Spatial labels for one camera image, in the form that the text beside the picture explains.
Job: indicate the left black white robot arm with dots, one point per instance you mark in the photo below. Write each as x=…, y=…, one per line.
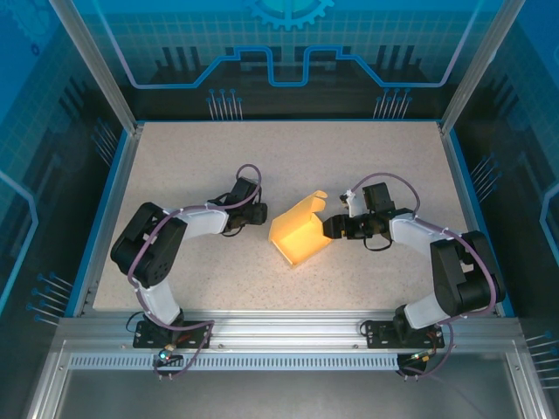
x=148, y=253

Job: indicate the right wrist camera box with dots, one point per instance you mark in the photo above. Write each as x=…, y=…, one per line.
x=353, y=204

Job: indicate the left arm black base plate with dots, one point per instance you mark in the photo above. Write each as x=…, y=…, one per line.
x=144, y=336

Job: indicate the yellow paper box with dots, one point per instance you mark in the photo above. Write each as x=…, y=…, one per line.
x=297, y=244

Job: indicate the aluminium side rail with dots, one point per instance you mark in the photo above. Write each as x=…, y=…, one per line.
x=110, y=218
x=459, y=174

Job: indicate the aluminium mounting rail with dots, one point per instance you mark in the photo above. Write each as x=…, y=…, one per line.
x=284, y=331

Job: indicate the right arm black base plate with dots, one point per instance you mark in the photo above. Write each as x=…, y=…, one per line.
x=380, y=334

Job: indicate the small connector board with LED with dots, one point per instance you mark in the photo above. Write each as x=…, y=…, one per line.
x=165, y=355
x=421, y=357

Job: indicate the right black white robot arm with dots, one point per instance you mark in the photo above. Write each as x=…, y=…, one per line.
x=463, y=275

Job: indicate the aluminium frame post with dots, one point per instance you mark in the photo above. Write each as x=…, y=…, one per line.
x=474, y=74
x=105, y=74

